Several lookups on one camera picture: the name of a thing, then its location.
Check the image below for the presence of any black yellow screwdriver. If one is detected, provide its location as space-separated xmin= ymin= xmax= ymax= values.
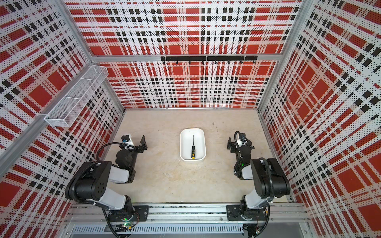
xmin=191 ymin=136 xmax=196 ymax=159

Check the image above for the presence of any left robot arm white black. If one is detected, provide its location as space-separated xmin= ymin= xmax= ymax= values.
xmin=65 ymin=134 xmax=149 ymax=222

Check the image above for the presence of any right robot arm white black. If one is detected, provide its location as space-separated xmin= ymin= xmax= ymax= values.
xmin=226 ymin=131 xmax=291 ymax=221

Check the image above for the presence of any white plastic bin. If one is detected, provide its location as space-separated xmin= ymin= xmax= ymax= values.
xmin=180 ymin=128 xmax=206 ymax=162

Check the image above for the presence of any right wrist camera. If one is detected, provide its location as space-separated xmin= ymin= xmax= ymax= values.
xmin=239 ymin=133 xmax=247 ymax=143

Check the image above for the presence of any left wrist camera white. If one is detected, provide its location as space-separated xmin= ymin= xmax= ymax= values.
xmin=121 ymin=134 xmax=134 ymax=146

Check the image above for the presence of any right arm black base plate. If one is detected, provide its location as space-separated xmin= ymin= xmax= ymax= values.
xmin=226 ymin=205 xmax=267 ymax=221

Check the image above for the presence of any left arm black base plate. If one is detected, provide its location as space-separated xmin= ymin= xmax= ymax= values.
xmin=108 ymin=205 xmax=149 ymax=222

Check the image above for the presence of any white wire mesh basket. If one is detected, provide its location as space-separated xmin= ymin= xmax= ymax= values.
xmin=44 ymin=65 xmax=108 ymax=128

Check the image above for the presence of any aluminium front rail frame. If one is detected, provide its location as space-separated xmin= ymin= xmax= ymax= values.
xmin=59 ymin=202 xmax=313 ymax=238

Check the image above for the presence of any black hook rail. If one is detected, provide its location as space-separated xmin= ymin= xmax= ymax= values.
xmin=160 ymin=55 xmax=258 ymax=63

